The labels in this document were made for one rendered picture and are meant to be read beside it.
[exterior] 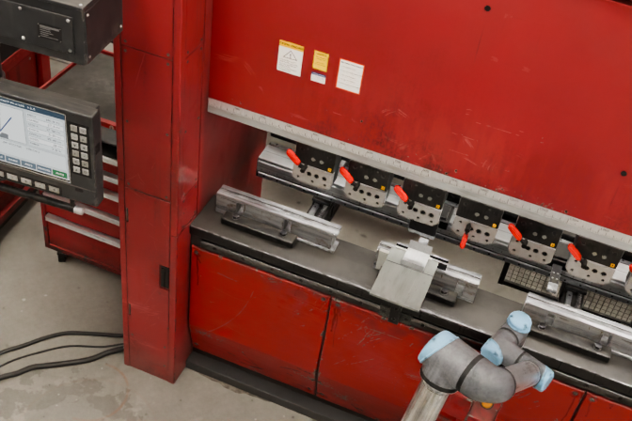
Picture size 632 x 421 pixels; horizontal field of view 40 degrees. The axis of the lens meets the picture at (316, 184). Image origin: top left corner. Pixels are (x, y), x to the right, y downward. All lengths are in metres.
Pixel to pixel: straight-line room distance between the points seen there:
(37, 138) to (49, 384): 1.47
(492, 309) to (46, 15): 1.84
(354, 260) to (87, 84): 1.44
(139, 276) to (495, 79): 1.65
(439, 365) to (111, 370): 1.97
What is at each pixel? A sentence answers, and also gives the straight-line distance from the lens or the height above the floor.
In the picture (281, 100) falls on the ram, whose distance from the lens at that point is 2.95.
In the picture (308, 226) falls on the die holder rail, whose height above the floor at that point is 0.97.
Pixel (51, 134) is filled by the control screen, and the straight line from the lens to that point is 2.76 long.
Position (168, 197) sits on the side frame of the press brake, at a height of 1.07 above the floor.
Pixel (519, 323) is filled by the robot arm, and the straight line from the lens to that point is 2.78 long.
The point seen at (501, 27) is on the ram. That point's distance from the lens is 2.59.
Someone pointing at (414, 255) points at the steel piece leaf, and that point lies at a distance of 3.16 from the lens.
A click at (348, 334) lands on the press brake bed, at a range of 3.37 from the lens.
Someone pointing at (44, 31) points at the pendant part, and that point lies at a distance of 2.59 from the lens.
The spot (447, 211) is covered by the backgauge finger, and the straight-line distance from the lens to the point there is 3.33.
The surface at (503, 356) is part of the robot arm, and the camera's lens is 2.73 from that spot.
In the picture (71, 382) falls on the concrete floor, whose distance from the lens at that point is 3.96.
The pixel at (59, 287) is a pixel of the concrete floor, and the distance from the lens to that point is 4.34.
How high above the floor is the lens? 3.13
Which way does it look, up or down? 39 degrees down
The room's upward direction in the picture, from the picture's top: 9 degrees clockwise
